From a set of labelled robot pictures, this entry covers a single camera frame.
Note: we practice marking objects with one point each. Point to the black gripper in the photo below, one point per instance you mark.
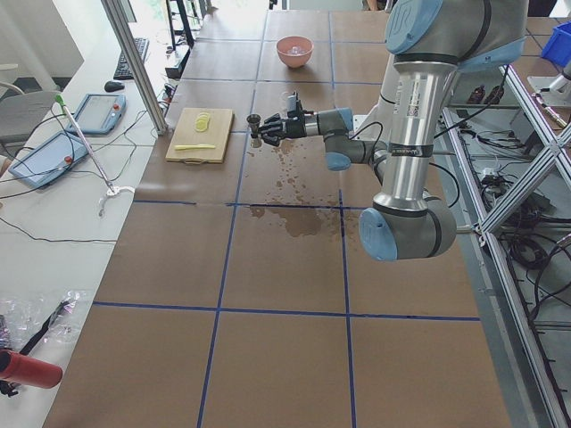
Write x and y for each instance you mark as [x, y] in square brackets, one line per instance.
[295, 127]

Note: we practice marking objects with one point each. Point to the steel cocktail jigger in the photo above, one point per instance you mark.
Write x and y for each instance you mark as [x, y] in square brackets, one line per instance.
[254, 122]

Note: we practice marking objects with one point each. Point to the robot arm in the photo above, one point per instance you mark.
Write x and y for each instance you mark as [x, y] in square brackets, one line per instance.
[430, 42]

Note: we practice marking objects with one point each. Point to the clear wine glass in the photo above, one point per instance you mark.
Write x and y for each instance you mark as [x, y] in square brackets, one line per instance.
[282, 103]

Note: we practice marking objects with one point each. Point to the pile of ice cubes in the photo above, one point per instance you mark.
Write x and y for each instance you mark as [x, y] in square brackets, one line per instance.
[296, 50]

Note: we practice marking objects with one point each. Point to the bamboo cutting board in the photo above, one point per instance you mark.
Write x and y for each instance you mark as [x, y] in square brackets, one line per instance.
[218, 133]

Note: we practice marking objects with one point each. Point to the yellow plastic knife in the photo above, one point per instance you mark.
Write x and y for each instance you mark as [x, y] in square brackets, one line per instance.
[184, 147]

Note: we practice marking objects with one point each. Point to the pink bowl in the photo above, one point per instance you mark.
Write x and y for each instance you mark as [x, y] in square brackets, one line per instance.
[294, 61]

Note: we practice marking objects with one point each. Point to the black computer mouse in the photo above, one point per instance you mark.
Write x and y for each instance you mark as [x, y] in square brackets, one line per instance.
[113, 86]

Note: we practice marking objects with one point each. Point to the far blue teach pendant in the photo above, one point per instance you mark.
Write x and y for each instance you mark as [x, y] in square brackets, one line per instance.
[99, 114]

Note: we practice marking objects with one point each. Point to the blue teach pendant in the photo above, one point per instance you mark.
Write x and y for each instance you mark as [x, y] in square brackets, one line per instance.
[99, 114]
[49, 161]

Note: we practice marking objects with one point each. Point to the pink rod with green tip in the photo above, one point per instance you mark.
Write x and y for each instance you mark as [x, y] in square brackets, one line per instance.
[112, 189]

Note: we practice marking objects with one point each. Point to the near blue teach pendant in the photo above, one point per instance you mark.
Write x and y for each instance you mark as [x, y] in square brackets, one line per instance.
[49, 161]

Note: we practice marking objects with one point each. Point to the blue storage bin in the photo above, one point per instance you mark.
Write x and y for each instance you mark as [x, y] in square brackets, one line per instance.
[558, 47]

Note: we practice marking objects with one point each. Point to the crumpled plastic bag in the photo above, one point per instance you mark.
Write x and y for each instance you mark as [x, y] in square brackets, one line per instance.
[26, 322]

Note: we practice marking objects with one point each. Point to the red water bottle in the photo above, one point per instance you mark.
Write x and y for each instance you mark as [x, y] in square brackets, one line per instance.
[18, 368]

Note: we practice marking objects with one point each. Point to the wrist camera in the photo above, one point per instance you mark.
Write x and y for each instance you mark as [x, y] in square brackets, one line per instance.
[293, 106]

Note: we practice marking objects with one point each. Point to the aluminium frame post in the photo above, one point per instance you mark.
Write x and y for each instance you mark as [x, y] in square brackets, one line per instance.
[119, 22]

